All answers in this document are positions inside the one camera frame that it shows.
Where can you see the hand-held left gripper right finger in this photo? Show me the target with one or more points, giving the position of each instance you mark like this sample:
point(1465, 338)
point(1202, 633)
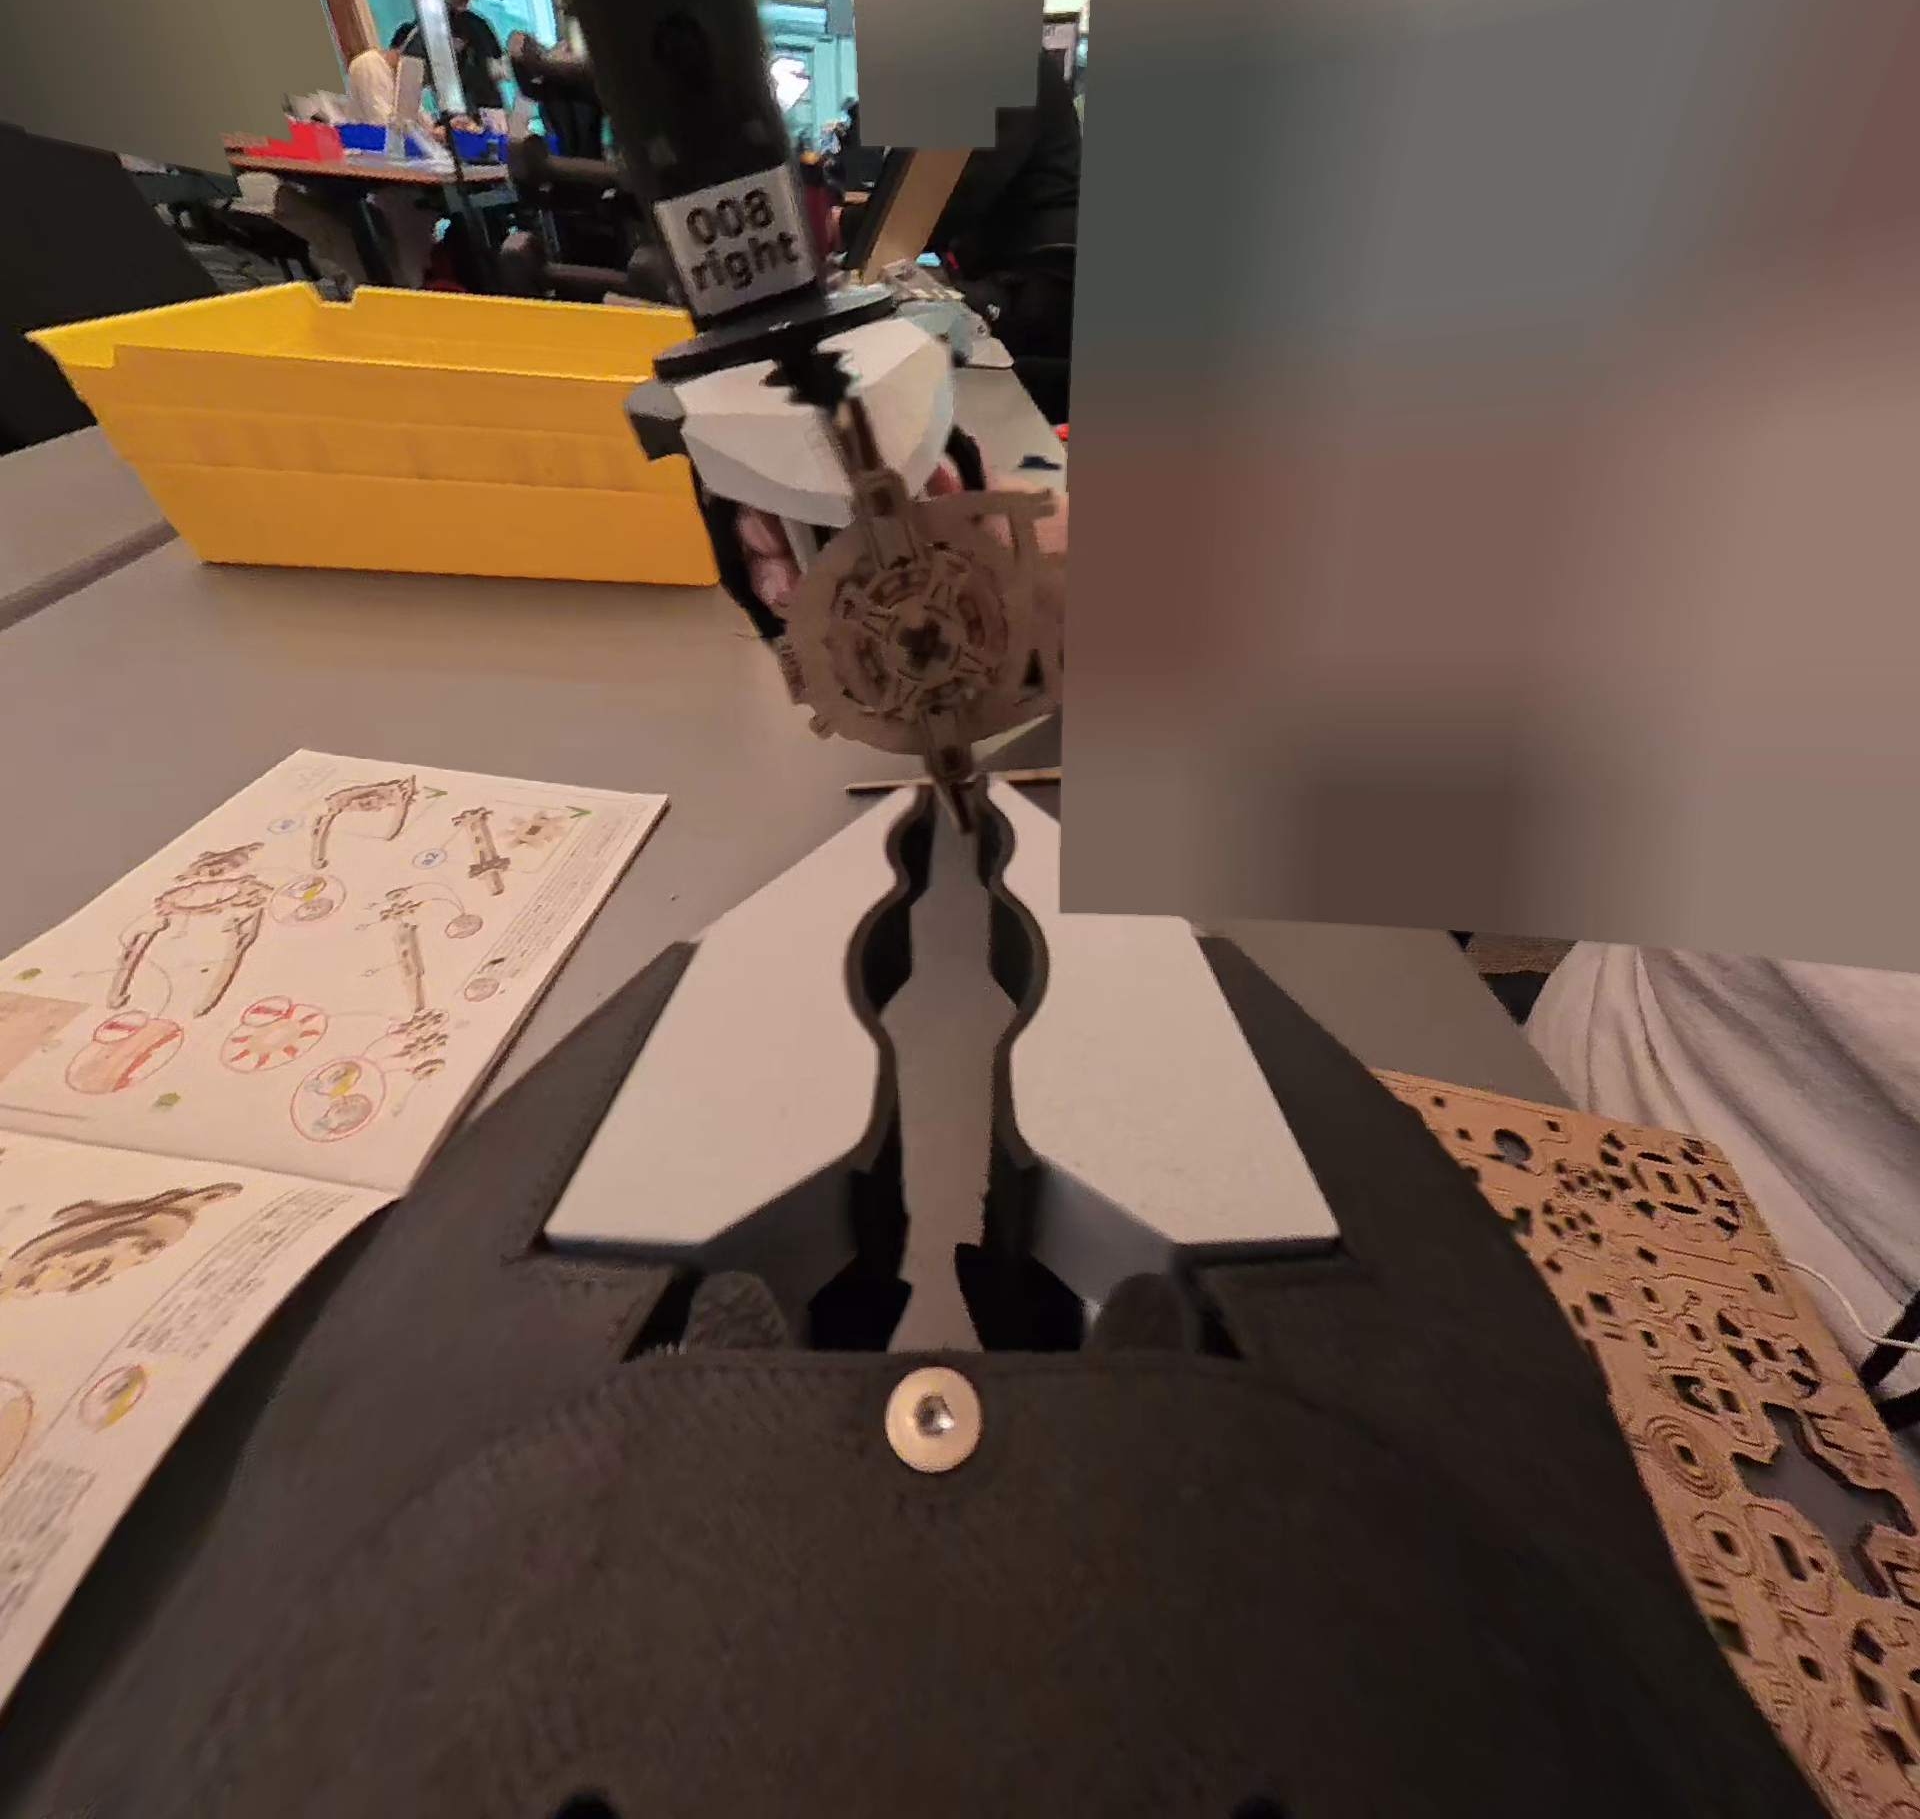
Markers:
point(1169, 1085)

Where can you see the yellow plastic bin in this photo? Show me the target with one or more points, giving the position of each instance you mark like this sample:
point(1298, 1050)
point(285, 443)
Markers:
point(376, 500)

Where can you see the cluttered background table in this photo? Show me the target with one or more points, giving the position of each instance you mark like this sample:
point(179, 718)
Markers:
point(376, 168)

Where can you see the laser-cut wooden parts sheet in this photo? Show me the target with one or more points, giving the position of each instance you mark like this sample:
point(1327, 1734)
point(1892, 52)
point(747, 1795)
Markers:
point(1650, 1325)

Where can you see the black chair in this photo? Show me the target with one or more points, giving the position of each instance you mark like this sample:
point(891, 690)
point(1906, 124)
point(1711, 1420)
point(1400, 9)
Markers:
point(91, 276)

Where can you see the illustrated instruction booklet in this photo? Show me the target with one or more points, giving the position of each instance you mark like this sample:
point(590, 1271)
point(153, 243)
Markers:
point(225, 950)

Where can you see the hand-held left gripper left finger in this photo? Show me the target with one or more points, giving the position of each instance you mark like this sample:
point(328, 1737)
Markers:
point(705, 1085)

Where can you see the wooden gear model assembly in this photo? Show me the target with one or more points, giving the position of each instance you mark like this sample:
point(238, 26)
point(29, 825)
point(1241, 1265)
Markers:
point(899, 633)

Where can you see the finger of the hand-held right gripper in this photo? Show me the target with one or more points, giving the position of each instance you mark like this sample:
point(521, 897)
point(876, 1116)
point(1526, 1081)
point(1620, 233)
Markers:
point(765, 439)
point(912, 395)

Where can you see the person's right hand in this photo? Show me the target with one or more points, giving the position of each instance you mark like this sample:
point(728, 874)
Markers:
point(772, 543)

